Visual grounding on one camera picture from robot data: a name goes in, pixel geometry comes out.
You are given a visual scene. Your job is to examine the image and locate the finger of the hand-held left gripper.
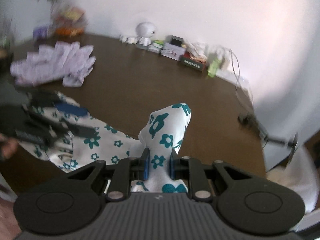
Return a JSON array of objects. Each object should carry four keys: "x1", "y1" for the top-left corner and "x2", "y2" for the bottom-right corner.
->
[
  {"x1": 49, "y1": 119, "x2": 97, "y2": 140},
  {"x1": 54, "y1": 100, "x2": 88, "y2": 117}
]

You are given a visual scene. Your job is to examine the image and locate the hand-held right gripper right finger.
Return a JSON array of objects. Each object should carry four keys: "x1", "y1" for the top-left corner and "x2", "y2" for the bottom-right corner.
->
[{"x1": 169, "y1": 152, "x2": 252, "y2": 202}]

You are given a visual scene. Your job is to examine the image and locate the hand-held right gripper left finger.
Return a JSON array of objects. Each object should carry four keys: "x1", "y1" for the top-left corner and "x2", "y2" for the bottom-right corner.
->
[{"x1": 67, "y1": 148, "x2": 150, "y2": 202}]

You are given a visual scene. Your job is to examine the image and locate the white garment with teal flowers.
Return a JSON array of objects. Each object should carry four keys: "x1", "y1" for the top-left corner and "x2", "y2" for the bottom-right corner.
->
[{"x1": 25, "y1": 91, "x2": 193, "y2": 193}]

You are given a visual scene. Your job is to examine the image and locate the lilac floral garment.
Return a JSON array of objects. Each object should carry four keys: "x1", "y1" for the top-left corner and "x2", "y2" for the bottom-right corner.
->
[{"x1": 10, "y1": 41, "x2": 97, "y2": 88}]

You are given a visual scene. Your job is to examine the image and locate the person's left hand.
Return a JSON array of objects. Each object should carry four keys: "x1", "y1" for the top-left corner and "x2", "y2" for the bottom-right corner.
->
[{"x1": 0, "y1": 134, "x2": 18, "y2": 161}]

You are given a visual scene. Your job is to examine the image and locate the purple tissue packet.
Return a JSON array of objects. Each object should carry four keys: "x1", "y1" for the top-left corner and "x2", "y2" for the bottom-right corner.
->
[{"x1": 33, "y1": 25, "x2": 52, "y2": 40}]

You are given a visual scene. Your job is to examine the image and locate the stack of colourful snack packets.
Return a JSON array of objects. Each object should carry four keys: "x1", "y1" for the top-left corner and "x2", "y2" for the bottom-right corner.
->
[{"x1": 54, "y1": 6, "x2": 86, "y2": 37}]

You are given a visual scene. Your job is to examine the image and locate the dark tissue box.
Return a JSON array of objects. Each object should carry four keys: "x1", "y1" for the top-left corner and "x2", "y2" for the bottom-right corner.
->
[{"x1": 179, "y1": 52, "x2": 208, "y2": 72}]

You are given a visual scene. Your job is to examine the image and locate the green liquid bottle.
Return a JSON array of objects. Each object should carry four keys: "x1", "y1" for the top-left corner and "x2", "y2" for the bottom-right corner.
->
[{"x1": 207, "y1": 56, "x2": 222, "y2": 78}]

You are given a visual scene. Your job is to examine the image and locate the white power strip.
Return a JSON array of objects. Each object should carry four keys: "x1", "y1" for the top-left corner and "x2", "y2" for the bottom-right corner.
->
[{"x1": 216, "y1": 69, "x2": 250, "y2": 88}]

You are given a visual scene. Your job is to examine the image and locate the white round-headed robot toy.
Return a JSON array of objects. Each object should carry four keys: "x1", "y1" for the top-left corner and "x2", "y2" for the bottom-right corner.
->
[{"x1": 134, "y1": 22, "x2": 157, "y2": 50}]

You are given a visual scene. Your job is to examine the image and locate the pale printed tin box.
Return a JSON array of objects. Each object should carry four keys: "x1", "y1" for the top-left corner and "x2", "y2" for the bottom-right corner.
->
[{"x1": 160, "y1": 42, "x2": 187, "y2": 61}]

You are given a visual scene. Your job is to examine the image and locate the white bag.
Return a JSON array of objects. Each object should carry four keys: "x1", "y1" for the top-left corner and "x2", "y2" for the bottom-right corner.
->
[{"x1": 265, "y1": 144, "x2": 316, "y2": 213}]

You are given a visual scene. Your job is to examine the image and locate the crumpled white tissue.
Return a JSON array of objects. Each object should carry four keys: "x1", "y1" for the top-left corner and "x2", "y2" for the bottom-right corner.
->
[{"x1": 186, "y1": 41, "x2": 208, "y2": 61}]

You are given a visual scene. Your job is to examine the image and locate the white charger plug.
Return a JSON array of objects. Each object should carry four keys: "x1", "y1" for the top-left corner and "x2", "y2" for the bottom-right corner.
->
[{"x1": 216, "y1": 47, "x2": 232, "y2": 71}]

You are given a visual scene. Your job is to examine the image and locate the small black box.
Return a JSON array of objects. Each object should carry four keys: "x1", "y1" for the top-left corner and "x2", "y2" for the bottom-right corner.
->
[{"x1": 166, "y1": 35, "x2": 185, "y2": 48}]

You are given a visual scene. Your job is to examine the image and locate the white charging cable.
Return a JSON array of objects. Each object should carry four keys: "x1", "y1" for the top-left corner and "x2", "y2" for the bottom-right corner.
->
[{"x1": 229, "y1": 50, "x2": 253, "y2": 112}]

